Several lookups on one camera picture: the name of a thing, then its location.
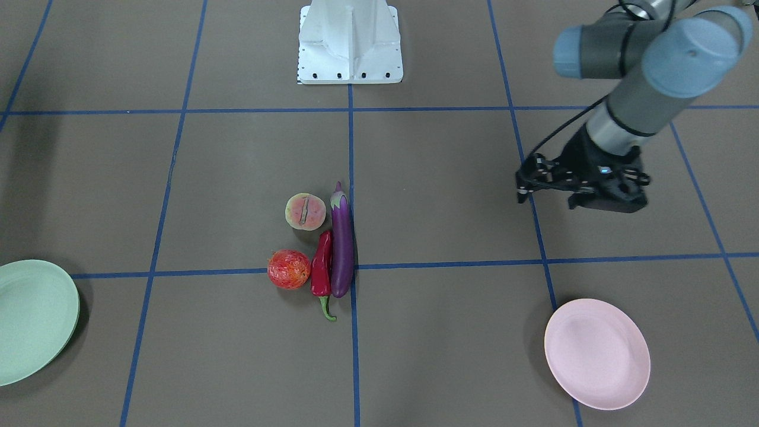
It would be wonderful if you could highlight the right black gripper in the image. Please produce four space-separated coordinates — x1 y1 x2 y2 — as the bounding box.
557 125 650 214

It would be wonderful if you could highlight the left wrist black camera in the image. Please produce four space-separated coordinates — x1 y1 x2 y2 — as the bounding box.
515 153 566 205

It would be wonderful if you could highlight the red chili pepper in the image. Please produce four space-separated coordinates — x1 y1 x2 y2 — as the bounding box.
311 230 337 322

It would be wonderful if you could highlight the yellow pink peach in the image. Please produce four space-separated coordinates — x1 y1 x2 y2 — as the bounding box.
285 193 326 231

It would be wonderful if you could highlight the white camera pillar base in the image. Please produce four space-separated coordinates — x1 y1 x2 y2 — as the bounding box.
296 1 404 85

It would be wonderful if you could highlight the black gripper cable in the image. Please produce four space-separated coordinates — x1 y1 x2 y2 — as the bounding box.
522 101 605 164

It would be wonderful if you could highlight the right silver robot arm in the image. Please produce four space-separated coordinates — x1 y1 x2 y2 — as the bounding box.
553 5 753 214

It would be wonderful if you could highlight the purple eggplant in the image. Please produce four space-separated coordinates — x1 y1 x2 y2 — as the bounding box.
330 181 355 298

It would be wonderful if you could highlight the red pomegranate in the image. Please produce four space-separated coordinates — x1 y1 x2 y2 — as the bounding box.
267 249 311 290

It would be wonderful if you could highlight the pink plate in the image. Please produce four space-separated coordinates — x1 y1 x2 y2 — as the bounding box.
543 298 652 411

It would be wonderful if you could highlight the green plate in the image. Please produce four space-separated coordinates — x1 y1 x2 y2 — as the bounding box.
1 259 81 386

